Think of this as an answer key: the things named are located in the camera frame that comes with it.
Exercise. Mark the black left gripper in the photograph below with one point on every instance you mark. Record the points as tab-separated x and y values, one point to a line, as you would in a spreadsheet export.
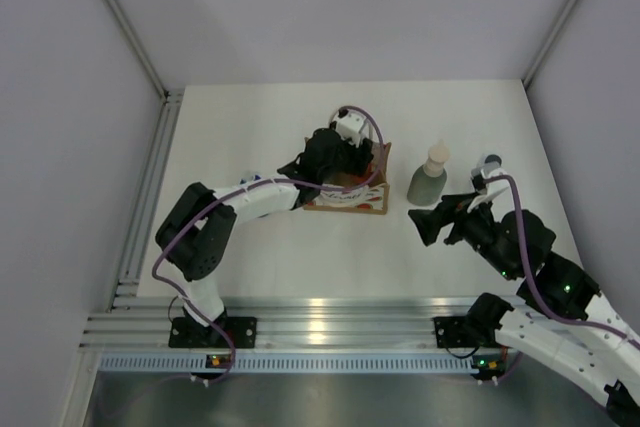
357	163

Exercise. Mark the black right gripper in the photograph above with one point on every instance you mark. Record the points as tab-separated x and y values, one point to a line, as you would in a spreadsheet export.
429	222

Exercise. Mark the grey green squeeze bottle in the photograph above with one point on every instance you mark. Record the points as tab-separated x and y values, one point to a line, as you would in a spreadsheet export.
428	181

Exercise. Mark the watermelon print canvas bag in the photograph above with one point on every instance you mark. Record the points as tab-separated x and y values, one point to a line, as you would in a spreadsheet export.
367	195

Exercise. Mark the white bottle dark cap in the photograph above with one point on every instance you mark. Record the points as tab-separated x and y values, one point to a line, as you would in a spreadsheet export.
490	163

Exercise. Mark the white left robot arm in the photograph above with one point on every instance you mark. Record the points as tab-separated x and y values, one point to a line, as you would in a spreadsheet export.
194	235

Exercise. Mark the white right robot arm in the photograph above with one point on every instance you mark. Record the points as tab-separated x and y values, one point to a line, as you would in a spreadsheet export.
601	357

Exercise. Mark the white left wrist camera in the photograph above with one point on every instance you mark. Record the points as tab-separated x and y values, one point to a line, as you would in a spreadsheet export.
350	125

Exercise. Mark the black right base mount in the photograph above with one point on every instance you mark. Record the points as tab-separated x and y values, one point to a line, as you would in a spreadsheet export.
464	337

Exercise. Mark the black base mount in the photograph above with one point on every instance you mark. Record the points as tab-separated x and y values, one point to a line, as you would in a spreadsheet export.
187	333
464	337

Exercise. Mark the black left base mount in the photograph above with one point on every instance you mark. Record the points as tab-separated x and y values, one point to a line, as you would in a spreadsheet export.
187	333

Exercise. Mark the aluminium frame post right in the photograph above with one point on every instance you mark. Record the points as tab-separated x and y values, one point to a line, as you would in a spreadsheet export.
552	36

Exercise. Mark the aluminium frame post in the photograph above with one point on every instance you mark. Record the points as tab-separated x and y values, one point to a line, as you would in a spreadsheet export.
136	46
552	36

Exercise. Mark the aluminium mounting rail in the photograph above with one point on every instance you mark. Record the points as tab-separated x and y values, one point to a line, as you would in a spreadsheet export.
393	324

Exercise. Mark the aluminium frame post left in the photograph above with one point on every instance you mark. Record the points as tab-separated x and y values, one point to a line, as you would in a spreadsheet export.
136	46

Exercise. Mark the white slotted cable duct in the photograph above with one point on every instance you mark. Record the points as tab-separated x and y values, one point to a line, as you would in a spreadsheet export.
259	363

